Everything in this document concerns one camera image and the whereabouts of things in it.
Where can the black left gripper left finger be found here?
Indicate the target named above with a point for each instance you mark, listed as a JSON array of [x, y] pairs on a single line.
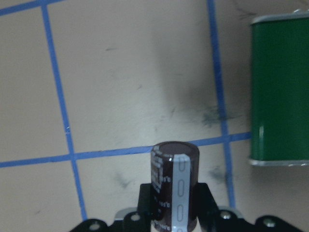
[[146, 201]]

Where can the green conveyor belt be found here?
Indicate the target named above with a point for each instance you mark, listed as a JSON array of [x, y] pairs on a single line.
[[280, 90]]

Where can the dark brown electrolytic capacitor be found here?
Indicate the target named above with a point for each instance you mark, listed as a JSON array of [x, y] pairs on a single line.
[[174, 177]]

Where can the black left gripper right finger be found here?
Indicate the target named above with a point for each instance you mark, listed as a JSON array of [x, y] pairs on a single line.
[[207, 209]]

